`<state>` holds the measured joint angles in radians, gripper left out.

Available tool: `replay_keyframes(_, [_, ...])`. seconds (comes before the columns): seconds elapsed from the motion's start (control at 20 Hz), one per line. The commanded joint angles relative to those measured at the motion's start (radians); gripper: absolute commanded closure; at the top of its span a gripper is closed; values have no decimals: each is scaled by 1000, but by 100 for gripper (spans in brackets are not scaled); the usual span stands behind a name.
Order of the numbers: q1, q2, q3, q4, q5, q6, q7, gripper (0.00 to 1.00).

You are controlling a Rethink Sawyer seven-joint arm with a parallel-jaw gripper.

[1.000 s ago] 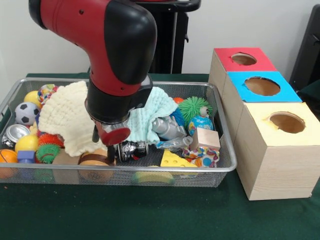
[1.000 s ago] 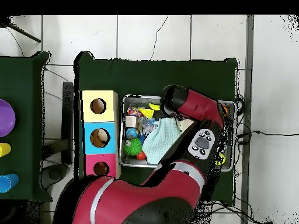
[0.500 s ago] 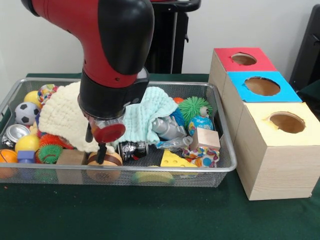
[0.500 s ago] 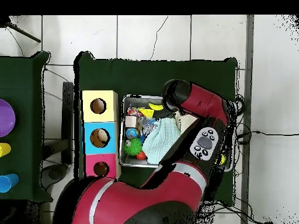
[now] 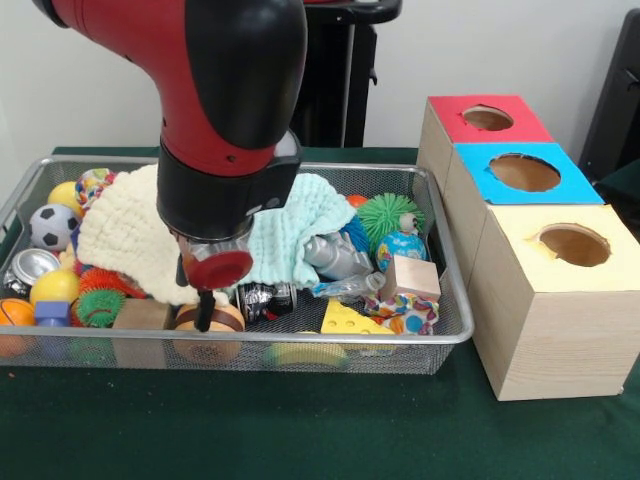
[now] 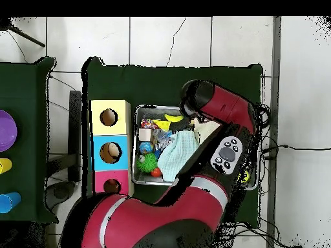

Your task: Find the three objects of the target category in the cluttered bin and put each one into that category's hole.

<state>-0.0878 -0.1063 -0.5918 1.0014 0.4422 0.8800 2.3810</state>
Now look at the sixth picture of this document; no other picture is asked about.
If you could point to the wooden box with three holes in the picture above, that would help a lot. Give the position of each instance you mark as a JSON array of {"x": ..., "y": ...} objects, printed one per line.
[{"x": 98, "y": 155}]

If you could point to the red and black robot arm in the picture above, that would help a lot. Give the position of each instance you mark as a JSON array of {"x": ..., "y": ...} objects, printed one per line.
[{"x": 196, "y": 206}]

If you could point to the cream muslin cloth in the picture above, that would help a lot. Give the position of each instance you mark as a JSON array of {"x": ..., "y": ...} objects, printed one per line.
[{"x": 206, "y": 132}]

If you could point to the blue globe ball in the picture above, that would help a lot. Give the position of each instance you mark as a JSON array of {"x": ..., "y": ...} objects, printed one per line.
[{"x": 146, "y": 147}]

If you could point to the dark green tablecloth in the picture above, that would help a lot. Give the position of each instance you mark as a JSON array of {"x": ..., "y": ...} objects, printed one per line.
[{"x": 129, "y": 82}]

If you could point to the yellow cheese wedge toy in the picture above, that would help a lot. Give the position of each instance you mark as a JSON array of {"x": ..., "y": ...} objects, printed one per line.
[{"x": 163, "y": 125}]

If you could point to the yellow cup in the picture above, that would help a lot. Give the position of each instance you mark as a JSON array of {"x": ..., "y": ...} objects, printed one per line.
[{"x": 5, "y": 166}]

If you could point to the blue cup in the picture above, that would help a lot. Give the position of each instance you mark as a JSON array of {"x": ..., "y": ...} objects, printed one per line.
[{"x": 9, "y": 202}]

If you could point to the purple plate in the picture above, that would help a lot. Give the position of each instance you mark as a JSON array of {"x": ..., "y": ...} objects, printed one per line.
[{"x": 6, "y": 130}]

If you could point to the black tripod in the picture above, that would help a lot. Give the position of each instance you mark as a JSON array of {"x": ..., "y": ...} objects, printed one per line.
[{"x": 6, "y": 24}]

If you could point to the clear mesh bin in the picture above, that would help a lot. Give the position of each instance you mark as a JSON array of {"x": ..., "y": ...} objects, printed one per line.
[{"x": 150, "y": 181}]

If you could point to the plain wooden block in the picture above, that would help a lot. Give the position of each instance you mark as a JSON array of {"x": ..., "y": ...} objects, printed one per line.
[{"x": 145, "y": 134}]

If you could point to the red ball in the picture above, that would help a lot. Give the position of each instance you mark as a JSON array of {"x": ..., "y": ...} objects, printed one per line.
[{"x": 156, "y": 172}]

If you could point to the green spiky ball with eyes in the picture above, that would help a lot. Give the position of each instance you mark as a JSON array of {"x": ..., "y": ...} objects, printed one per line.
[{"x": 149, "y": 162}]

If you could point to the dark green side table cloth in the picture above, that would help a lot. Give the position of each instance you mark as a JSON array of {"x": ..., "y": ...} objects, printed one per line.
[{"x": 31, "y": 103}]

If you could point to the mint green muslin cloth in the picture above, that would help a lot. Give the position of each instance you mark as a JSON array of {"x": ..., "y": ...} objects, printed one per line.
[{"x": 178, "y": 152}]

